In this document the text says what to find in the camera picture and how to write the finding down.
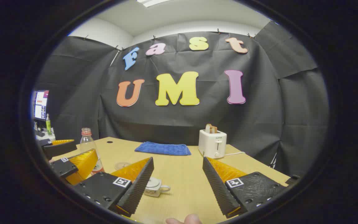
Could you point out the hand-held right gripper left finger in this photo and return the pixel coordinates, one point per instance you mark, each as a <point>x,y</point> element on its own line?
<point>138,186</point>

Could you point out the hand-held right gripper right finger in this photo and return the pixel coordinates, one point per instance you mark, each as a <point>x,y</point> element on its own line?
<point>218,189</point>

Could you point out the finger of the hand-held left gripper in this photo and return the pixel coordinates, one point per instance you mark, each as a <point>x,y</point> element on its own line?
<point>63,168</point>
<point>59,149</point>

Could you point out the white teacup lid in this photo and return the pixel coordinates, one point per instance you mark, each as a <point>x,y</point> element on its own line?
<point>152,183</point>

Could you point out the white porcelain teacup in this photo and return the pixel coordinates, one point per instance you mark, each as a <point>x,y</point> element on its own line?
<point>154,192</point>

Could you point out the round wooden coaster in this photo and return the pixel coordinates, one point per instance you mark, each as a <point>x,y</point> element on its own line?
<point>122,165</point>

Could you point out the clear plastic water bottle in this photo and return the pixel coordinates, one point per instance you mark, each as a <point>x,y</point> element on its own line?
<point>87,144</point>

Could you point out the green drink bottle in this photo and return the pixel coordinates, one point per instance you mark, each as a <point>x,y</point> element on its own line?
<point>48,126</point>

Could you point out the white side table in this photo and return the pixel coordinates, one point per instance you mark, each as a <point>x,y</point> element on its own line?
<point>50,137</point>

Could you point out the blue towel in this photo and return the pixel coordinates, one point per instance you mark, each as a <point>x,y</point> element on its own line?
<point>163,148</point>

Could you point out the white toaster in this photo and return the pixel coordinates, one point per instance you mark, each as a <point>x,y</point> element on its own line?
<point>211,144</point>

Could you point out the computer monitor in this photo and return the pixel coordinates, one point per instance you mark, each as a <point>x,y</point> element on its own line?
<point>40,105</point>

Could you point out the bread slice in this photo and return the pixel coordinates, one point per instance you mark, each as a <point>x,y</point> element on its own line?
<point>210,128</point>

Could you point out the black backdrop cloth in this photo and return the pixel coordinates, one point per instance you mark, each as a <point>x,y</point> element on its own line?
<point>197,124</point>

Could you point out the ceiling light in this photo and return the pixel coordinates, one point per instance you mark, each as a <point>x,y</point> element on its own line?
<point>151,2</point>

